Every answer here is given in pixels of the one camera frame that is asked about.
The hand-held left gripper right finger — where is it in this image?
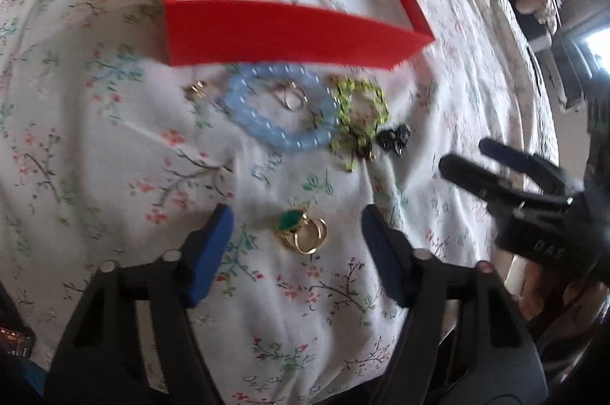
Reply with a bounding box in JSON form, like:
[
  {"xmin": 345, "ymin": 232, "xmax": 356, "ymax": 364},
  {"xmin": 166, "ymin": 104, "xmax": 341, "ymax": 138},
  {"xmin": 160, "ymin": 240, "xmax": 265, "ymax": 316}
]
[{"xmin": 361, "ymin": 205, "xmax": 544, "ymax": 405}]

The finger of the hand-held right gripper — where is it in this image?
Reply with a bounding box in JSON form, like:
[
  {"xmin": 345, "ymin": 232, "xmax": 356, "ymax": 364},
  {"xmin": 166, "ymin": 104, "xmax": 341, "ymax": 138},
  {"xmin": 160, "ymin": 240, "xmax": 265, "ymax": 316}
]
[
  {"xmin": 479, "ymin": 138, "xmax": 580, "ymax": 196},
  {"xmin": 438, "ymin": 154, "xmax": 527, "ymax": 208}
]

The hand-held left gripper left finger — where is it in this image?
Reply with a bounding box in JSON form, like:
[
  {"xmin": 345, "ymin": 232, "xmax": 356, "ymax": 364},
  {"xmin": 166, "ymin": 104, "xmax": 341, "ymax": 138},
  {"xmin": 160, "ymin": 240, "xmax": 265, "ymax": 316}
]
[{"xmin": 45, "ymin": 204, "xmax": 234, "ymax": 405}]

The plain gold ring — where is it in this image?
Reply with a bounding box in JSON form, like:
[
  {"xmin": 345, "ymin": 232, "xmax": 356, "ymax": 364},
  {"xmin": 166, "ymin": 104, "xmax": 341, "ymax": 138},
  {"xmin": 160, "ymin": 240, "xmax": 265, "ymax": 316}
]
[{"xmin": 293, "ymin": 217, "xmax": 329, "ymax": 255}]

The black bead bracelet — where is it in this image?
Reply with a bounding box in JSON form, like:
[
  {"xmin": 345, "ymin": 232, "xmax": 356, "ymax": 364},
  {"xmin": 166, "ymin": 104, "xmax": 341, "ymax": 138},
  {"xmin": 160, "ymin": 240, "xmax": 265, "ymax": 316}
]
[{"xmin": 376, "ymin": 124, "xmax": 411, "ymax": 159}]

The gold ring with green stone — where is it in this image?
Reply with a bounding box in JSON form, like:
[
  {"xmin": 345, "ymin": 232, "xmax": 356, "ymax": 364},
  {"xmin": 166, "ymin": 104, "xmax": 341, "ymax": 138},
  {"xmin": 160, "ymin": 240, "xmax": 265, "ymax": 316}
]
[{"xmin": 276, "ymin": 209, "xmax": 313, "ymax": 248}]

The green bead bracelet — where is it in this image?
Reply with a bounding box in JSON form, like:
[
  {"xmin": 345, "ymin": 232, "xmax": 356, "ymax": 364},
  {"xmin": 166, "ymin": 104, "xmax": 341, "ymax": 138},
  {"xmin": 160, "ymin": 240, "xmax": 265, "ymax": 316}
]
[{"xmin": 330, "ymin": 75, "xmax": 390, "ymax": 173}]

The light blue bead bracelet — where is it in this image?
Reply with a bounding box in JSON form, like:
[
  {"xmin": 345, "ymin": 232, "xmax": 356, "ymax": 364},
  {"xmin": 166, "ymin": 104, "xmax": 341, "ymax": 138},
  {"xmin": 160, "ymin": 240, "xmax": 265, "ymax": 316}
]
[{"xmin": 222, "ymin": 63, "xmax": 340, "ymax": 154}]

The small gold earring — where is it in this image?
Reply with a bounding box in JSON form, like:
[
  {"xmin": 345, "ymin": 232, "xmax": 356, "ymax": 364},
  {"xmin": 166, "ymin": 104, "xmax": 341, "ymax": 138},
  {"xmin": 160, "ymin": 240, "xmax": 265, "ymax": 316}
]
[{"xmin": 184, "ymin": 80, "xmax": 210, "ymax": 100}]

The silver ring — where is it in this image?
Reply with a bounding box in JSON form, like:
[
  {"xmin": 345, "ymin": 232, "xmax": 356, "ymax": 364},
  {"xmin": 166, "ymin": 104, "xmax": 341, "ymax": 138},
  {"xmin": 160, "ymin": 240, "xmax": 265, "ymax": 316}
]
[{"xmin": 271, "ymin": 81, "xmax": 310, "ymax": 113}]

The person's right hand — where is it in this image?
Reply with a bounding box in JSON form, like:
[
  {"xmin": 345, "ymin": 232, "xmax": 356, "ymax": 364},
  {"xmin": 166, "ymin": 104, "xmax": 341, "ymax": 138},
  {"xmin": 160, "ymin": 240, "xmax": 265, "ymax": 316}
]
[{"xmin": 517, "ymin": 259, "xmax": 580, "ymax": 322}]

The floral bedsheet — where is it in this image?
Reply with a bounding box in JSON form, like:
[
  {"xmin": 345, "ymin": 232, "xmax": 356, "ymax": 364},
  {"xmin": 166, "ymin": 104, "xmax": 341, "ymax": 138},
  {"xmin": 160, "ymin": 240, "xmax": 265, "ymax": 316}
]
[{"xmin": 0, "ymin": 0, "xmax": 560, "ymax": 405}]

